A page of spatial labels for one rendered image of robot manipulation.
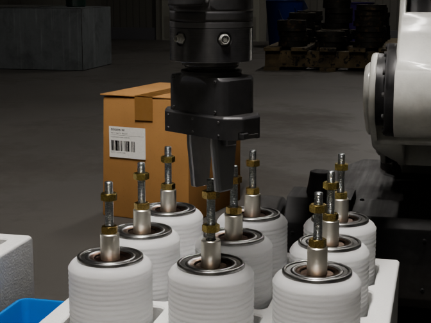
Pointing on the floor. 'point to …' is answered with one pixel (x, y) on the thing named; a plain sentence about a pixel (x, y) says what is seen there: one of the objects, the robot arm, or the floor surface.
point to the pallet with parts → (330, 37)
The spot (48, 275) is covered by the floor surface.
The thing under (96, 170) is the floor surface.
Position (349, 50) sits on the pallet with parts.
